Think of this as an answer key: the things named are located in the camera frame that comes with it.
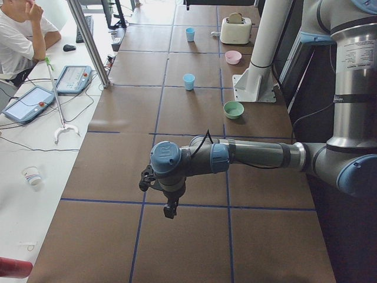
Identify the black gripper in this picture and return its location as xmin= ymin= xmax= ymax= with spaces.
xmin=160 ymin=181 xmax=186 ymax=219

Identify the light blue cup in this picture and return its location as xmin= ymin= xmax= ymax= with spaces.
xmin=186 ymin=27 xmax=195 ymax=42
xmin=183 ymin=73 xmax=196 ymax=91

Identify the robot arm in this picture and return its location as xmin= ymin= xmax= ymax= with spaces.
xmin=139 ymin=1 xmax=376 ymax=218

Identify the green bowl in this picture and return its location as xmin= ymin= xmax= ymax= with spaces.
xmin=223 ymin=101 xmax=244 ymax=120

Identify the brown paper table cover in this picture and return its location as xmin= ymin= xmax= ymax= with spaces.
xmin=27 ymin=4 xmax=338 ymax=283

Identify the paper cup on side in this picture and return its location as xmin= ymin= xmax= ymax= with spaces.
xmin=22 ymin=166 xmax=42 ymax=186

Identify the white column stand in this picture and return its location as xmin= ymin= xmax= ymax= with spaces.
xmin=232 ymin=0 xmax=293 ymax=103

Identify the teach pendant far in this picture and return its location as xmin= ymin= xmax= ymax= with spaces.
xmin=55 ymin=65 xmax=92 ymax=96

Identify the teach pendant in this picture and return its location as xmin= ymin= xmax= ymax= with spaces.
xmin=55 ymin=65 xmax=92 ymax=96
xmin=2 ymin=86 xmax=55 ymax=123

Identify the pink bowl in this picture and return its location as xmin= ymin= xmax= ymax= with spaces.
xmin=224 ymin=50 xmax=242 ymax=65

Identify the red cylinder object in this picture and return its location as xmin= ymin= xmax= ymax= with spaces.
xmin=1 ymin=257 xmax=33 ymax=279

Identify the teach pendant near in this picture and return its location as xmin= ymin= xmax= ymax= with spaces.
xmin=2 ymin=86 xmax=55 ymax=123

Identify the cream toaster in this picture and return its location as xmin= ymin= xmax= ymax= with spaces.
xmin=220 ymin=17 xmax=252 ymax=44

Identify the black computer mouse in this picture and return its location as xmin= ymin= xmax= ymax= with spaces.
xmin=62 ymin=44 xmax=76 ymax=52

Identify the reacher grabber stick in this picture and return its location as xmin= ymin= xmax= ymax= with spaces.
xmin=45 ymin=57 xmax=80 ymax=145

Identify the black monitor stand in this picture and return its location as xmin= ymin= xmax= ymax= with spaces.
xmin=101 ymin=0 xmax=127 ymax=30

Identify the toast slice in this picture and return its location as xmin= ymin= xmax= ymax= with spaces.
xmin=228 ymin=12 xmax=242 ymax=24

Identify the black keyboard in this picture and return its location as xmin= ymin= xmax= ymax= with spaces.
xmin=75 ymin=15 xmax=94 ymax=44

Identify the seated person white shirt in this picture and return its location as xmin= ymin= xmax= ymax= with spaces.
xmin=1 ymin=1 xmax=61 ymax=87

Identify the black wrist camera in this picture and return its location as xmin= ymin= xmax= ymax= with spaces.
xmin=138 ymin=165 xmax=156 ymax=192

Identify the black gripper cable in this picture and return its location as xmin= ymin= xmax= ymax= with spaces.
xmin=194 ymin=128 xmax=214 ymax=157

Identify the aluminium frame post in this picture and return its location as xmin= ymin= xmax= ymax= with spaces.
xmin=67 ymin=0 xmax=110 ymax=89

